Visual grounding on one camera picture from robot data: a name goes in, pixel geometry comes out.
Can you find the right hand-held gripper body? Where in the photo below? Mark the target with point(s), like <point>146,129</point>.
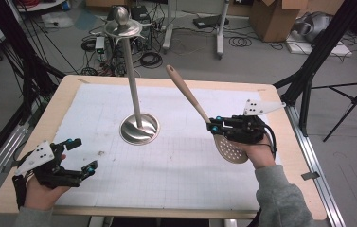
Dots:
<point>245,129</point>

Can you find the large cardboard box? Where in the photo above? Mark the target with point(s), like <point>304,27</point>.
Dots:
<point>274,19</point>

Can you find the steel utensil stand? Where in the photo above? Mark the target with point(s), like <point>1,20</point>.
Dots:
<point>133,91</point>

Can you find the black metal frame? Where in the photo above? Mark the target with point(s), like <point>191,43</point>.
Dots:
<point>312,63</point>
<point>31,63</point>

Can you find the white-legged desk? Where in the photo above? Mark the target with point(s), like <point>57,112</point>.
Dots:
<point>220,31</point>

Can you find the person's right hand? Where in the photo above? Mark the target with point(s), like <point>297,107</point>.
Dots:
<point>261,154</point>

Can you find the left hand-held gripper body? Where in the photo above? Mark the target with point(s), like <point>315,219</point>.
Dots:
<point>45,157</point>

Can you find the black power strip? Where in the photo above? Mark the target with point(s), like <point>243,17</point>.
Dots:
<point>209,21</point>

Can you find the person's left hand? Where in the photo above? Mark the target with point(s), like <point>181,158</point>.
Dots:
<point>42,195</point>

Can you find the white flat board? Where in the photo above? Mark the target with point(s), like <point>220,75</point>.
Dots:
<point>324,49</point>

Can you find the white round table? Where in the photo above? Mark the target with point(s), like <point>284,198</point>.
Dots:
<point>37,4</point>

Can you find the black tripod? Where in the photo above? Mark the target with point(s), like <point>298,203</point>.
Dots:
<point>353,101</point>

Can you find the white grid mat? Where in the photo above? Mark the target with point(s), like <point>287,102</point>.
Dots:
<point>166,176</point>

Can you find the beige slotted spoon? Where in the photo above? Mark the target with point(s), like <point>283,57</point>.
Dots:
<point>185,91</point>

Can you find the small white box device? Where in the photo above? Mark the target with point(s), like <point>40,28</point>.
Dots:
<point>100,44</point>

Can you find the grey rounded device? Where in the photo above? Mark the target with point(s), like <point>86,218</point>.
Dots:
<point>313,26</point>

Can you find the black computer tower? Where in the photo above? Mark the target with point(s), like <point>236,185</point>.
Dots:
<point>139,15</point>

